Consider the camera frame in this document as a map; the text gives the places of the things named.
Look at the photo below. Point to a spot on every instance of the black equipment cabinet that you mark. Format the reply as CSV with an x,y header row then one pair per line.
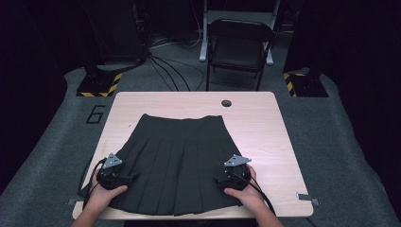
x,y
116,28

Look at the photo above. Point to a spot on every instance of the person's left hand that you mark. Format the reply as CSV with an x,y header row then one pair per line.
x,y
104,195

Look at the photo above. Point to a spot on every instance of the black pleated skirt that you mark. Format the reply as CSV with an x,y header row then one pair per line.
x,y
176,151

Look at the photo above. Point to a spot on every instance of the person's right hand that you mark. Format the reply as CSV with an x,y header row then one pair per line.
x,y
249,197

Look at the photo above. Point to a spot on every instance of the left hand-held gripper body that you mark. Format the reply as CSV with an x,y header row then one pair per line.
x,y
108,180

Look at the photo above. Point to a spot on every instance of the black stand base striped tape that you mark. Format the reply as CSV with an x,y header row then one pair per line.
x,y
97,85
307,85

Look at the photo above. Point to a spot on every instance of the black folding chair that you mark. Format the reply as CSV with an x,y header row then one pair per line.
x,y
239,47

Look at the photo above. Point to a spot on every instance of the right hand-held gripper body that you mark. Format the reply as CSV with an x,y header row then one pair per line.
x,y
236,176

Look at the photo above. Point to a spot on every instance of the grey table edge bracket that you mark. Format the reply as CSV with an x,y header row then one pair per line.
x,y
73,201
307,198

